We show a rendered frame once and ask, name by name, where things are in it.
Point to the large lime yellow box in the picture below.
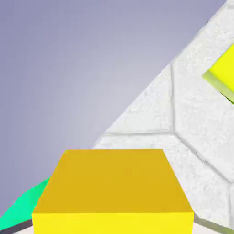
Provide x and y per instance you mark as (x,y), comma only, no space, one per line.
(224,73)

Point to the large green box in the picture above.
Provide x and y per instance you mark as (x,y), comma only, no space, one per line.
(22,206)

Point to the small yellow cube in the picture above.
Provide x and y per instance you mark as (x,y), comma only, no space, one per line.
(113,192)

